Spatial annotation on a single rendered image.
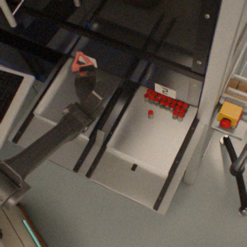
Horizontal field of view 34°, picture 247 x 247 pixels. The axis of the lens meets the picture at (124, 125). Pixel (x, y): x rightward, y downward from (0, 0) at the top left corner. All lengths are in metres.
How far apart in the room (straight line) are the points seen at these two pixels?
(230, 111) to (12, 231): 1.29
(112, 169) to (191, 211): 0.95
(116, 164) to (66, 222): 0.96
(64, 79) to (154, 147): 0.49
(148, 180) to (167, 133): 0.21
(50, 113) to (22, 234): 0.77
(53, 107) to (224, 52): 0.80
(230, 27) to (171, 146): 0.63
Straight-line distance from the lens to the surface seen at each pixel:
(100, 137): 1.59
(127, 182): 1.56
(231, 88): 1.64
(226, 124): 1.52
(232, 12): 1.09
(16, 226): 2.25
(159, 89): 1.55
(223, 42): 1.19
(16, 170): 0.91
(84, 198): 2.48
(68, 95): 1.74
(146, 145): 1.60
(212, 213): 2.45
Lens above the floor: 2.38
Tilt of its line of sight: 65 degrees down
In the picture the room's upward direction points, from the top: 10 degrees counter-clockwise
